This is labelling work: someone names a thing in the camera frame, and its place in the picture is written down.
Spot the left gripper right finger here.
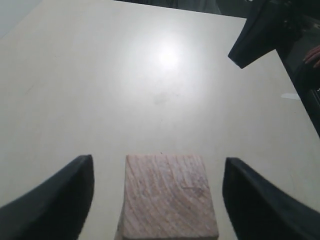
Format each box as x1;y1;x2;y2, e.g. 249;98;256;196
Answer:
222;157;320;240

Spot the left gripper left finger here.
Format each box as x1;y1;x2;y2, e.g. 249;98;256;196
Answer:
0;155;95;240

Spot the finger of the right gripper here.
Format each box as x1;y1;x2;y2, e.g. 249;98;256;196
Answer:
228;0;300;69

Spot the small wooden cube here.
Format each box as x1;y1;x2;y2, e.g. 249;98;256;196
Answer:
114;154;219;240

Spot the person hand at table edge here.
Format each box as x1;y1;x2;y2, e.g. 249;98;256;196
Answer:
303;45;320;68

